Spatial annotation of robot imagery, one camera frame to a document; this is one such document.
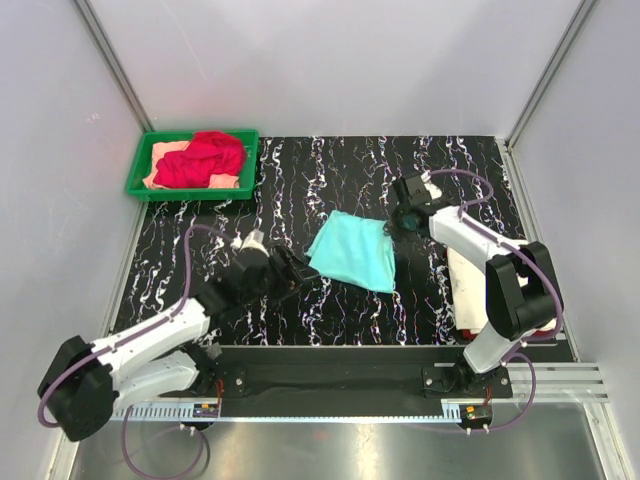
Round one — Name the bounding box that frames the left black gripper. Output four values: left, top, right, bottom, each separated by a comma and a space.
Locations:
241, 244, 318, 306

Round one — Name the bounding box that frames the teal t-shirt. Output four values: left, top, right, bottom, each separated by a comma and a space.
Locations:
306, 211, 396, 294

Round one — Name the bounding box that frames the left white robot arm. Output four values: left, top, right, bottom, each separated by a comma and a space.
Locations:
37, 246, 319, 442

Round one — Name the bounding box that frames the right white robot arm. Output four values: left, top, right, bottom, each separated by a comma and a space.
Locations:
388, 205, 564, 397

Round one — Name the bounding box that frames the folded white t-shirt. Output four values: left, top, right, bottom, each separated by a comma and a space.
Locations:
446, 244, 529, 332

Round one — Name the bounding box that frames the black marble pattern mat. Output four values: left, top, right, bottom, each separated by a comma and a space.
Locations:
109, 135, 525, 346

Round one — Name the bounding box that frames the peach t-shirt in bin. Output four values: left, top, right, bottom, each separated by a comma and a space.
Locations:
143, 140, 240, 190

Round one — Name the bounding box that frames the folded red t-shirt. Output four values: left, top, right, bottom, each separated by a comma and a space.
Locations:
452, 329, 553, 344

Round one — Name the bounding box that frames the red t-shirt in bin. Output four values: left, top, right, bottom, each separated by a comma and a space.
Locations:
156, 131, 247, 189

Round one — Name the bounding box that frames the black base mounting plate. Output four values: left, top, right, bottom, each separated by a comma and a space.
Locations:
214, 346, 512, 399

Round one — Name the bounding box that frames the green plastic bin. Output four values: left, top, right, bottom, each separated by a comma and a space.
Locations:
125, 129, 260, 202

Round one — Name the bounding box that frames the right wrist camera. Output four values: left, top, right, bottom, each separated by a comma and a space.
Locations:
392, 172, 442, 206

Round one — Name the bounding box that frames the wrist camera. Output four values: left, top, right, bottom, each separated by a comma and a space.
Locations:
392, 172, 442, 206
231, 229, 269, 259

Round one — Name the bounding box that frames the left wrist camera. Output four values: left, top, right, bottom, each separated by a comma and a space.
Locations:
231, 229, 269, 259

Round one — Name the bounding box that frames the aluminium frame rail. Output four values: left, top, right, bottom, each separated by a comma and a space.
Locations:
67, 362, 611, 401

